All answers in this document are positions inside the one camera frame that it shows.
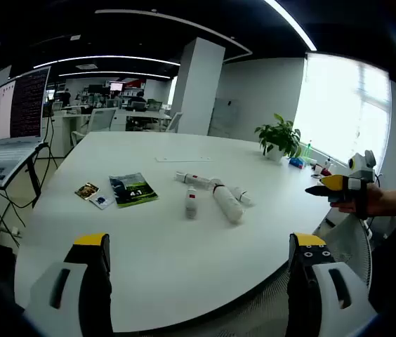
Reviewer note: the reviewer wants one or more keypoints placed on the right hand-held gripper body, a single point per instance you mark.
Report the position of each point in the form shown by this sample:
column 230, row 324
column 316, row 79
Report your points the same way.
column 363, row 168

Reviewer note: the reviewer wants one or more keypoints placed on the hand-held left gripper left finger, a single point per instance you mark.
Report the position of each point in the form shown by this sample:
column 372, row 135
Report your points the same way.
column 92, row 281

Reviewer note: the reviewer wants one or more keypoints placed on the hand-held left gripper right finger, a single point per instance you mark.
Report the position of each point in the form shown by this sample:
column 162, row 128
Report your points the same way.
column 307, row 288

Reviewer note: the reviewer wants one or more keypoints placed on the white skincare bottle clear cap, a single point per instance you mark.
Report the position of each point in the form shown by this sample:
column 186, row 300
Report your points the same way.
column 242, row 196

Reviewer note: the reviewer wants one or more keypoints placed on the blue white skincare sachet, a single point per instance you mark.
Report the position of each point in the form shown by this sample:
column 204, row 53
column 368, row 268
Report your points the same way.
column 101, row 201

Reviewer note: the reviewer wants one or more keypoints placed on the gold skincare sachet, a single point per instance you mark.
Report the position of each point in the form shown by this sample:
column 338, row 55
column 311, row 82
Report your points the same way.
column 86, row 190

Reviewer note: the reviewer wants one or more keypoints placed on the large white skincare tube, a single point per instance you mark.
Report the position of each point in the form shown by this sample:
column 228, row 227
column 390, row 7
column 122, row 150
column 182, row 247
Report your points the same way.
column 227, row 203

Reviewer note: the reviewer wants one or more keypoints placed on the green skincare packet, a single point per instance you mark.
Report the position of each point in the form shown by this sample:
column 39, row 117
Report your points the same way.
column 133, row 189

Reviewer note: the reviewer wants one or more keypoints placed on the white skincare bottle red label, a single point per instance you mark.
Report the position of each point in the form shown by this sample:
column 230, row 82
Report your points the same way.
column 191, row 208

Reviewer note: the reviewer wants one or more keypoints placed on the slim white skincare bottle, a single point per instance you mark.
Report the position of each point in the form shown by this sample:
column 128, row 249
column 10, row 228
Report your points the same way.
column 198, row 180

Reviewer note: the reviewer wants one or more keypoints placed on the green translucent bottle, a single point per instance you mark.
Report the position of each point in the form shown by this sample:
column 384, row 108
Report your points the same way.
column 307, row 151

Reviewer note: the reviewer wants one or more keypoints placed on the person's right hand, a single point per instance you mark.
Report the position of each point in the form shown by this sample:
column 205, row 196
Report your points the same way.
column 377, row 203

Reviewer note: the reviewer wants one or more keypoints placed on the blue tissue pack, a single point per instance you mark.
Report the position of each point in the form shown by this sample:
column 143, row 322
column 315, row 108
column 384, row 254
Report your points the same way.
column 297, row 163

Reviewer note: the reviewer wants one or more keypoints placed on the white mesh office chair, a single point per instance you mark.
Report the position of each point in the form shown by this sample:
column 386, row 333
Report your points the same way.
column 350, row 245

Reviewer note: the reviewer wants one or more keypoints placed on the potted green plant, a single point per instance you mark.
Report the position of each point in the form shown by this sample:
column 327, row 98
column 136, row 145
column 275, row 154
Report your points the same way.
column 278, row 137

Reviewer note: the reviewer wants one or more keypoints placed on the grey cabinet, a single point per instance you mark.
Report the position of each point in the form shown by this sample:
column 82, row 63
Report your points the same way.
column 224, row 117

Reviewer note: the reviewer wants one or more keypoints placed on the white table cover strip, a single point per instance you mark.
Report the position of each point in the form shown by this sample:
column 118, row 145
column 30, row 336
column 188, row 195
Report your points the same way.
column 184, row 159

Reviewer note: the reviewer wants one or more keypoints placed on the white ceiling light strip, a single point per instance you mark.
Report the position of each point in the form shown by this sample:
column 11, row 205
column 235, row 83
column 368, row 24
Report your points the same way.
column 292, row 21

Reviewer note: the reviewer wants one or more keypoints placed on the silver laptop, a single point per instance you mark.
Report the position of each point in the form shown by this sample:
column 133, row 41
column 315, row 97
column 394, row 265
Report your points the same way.
column 22, row 105

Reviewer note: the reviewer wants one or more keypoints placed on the background computer screen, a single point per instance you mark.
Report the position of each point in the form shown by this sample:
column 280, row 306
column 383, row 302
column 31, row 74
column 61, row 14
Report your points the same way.
column 116, row 86

